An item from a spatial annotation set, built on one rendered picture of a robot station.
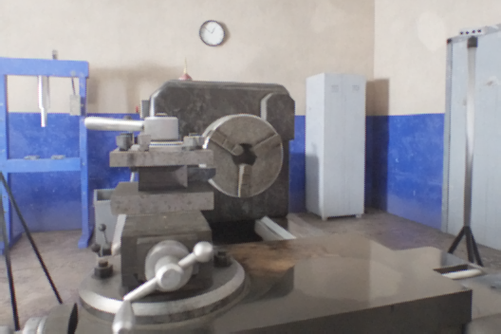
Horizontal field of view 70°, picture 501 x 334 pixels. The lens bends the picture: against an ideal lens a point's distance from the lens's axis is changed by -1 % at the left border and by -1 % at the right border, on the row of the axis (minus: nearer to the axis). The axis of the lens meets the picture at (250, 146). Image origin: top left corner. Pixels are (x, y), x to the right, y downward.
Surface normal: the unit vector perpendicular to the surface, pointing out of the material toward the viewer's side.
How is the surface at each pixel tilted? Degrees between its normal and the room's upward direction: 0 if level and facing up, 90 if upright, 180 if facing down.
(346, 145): 90
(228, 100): 90
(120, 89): 90
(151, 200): 90
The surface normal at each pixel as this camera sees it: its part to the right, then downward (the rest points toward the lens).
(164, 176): 0.26, 0.05
